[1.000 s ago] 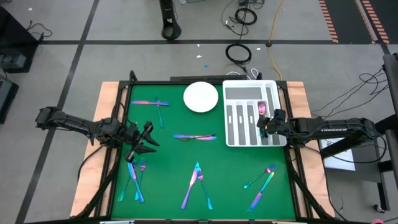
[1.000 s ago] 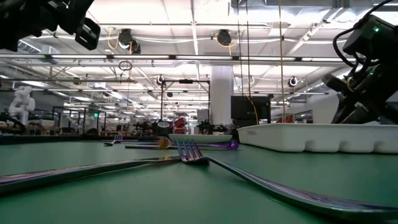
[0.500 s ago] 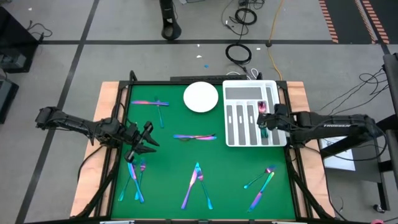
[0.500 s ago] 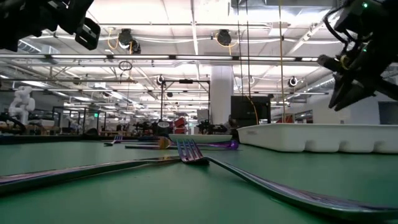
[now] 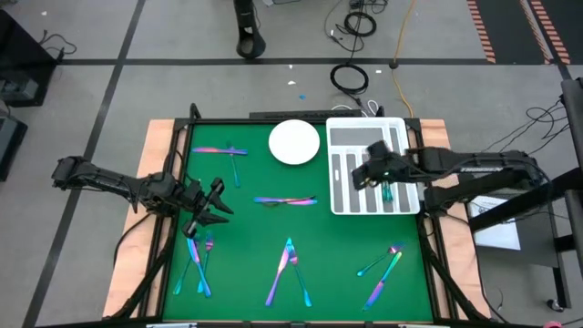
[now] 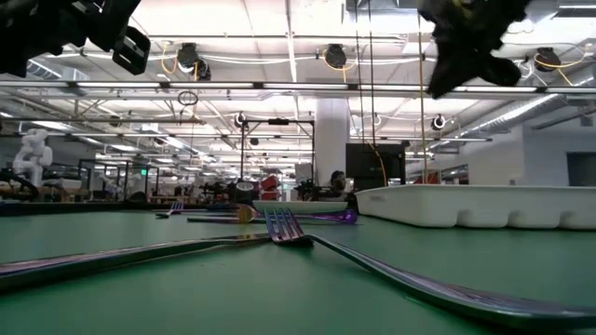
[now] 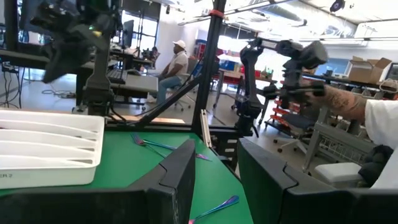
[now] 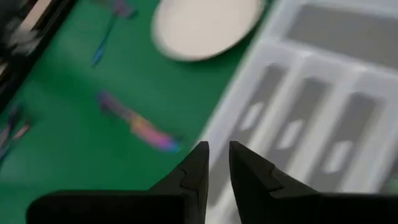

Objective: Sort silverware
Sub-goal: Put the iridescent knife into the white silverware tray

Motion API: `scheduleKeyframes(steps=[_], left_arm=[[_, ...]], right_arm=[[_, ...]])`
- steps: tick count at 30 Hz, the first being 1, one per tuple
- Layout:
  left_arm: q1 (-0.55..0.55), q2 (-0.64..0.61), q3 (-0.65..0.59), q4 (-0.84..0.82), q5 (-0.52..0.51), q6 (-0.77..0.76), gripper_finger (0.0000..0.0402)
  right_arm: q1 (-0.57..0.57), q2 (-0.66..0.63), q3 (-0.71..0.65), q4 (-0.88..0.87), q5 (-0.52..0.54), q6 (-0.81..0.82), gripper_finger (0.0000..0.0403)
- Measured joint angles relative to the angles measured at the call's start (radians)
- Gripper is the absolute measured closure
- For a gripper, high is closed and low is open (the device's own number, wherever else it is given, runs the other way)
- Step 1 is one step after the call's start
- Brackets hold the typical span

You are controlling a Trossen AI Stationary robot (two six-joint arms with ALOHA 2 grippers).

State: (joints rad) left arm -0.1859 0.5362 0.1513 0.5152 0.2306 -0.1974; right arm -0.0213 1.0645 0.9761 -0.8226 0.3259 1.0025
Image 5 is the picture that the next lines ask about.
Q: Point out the white cutlery organizer tray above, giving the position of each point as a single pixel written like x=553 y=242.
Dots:
x=346 y=136

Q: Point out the white paper sheet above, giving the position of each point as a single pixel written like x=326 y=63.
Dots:
x=501 y=232

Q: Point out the black metal rig stand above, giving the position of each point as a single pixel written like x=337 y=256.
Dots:
x=575 y=136

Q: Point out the black floor stand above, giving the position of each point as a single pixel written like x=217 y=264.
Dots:
x=249 y=45

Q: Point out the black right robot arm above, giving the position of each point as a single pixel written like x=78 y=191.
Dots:
x=478 y=166

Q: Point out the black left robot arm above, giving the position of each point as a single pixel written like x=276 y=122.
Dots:
x=114 y=180

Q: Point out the black equipment case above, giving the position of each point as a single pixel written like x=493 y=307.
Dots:
x=11 y=146

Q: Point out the iridescent rainbow fork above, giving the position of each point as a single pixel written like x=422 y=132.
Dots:
x=300 y=278
x=182 y=278
x=208 y=241
x=378 y=260

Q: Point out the black striped floor mat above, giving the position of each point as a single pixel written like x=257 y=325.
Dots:
x=505 y=27

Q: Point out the black table frame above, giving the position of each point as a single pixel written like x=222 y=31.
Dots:
x=218 y=121

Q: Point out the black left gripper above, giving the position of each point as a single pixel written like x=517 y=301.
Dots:
x=191 y=198

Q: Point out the black cabinet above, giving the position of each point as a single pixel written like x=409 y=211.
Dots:
x=23 y=59

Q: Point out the white round plate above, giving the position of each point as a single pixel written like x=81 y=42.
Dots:
x=293 y=142

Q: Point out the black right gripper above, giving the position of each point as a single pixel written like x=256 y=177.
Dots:
x=382 y=171

